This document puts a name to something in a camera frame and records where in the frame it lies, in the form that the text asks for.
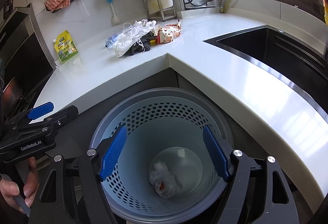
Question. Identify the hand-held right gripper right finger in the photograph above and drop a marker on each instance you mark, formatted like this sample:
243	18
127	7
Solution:
215	154

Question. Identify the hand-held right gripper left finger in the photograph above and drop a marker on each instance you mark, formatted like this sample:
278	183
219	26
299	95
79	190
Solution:
112	153

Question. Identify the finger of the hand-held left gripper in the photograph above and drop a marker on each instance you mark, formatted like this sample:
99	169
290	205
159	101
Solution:
41	110
64	115

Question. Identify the blue-grey perforated trash bin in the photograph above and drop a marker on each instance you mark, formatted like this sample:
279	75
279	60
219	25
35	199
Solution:
166	134

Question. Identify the clear plastic bottle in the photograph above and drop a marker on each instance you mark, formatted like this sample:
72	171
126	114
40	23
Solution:
119	35

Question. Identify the dark grey cloth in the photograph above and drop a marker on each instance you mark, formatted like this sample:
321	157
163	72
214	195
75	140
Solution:
143	46

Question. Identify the white tissue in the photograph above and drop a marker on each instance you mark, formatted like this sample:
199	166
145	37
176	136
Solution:
139	30

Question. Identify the printed red snack packet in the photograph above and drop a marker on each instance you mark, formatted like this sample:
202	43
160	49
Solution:
169	34

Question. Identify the person's left hand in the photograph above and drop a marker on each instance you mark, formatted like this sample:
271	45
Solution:
32	180

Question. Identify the brown frying pan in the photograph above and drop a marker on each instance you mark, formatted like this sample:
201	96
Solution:
12	90

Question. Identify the crumpled clear plastic bag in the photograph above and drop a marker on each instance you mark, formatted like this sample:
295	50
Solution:
164	178

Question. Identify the black kitchen stove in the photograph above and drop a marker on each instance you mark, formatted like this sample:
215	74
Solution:
23	55

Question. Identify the yellow spouted pouch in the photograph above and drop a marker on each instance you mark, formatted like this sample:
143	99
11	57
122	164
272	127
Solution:
65	48

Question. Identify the thin white stick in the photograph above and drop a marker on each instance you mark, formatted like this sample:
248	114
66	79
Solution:
83	5

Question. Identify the black kitchen sink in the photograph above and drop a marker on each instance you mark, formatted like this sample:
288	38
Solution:
269	44

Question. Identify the steel cutting board rack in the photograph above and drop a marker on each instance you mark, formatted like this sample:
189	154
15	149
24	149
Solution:
167	16

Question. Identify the yellow detergent bottle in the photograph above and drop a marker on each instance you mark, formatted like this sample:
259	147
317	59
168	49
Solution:
326	12

